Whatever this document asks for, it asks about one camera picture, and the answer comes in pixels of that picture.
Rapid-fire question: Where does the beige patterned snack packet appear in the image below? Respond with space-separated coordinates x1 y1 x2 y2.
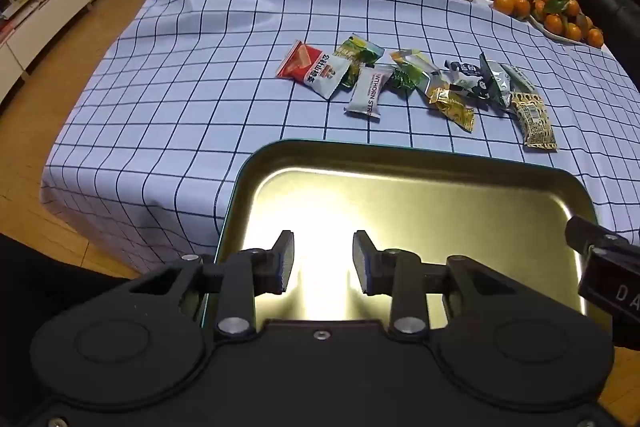
511 92 558 150

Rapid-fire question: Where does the white hawthorn strip packet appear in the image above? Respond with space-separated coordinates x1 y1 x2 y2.
345 65 394 119

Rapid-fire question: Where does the yellow gold candy packet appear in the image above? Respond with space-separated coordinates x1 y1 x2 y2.
427 87 475 132

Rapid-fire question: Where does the dark green candy wrapper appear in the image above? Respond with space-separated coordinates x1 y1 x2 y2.
387 66 421 96

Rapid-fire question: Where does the blueberry white snack packet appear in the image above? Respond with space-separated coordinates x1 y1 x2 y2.
442 61 490 101

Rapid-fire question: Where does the red white snack packet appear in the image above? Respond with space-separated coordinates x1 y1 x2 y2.
276 40 352 101

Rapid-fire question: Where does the white green snack packet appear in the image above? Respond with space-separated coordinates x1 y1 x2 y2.
390 49 446 94

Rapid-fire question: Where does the green garlic peas packet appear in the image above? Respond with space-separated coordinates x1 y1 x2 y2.
334 34 385 89

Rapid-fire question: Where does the gold metal tray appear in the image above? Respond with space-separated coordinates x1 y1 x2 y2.
216 140 611 326

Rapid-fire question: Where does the blue checked tablecloth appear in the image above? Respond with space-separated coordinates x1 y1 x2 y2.
40 0 639 272

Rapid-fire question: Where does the plate of oranges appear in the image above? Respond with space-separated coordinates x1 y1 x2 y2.
492 0 604 49

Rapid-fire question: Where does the white low cabinet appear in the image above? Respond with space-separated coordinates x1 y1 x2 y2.
1 0 92 101

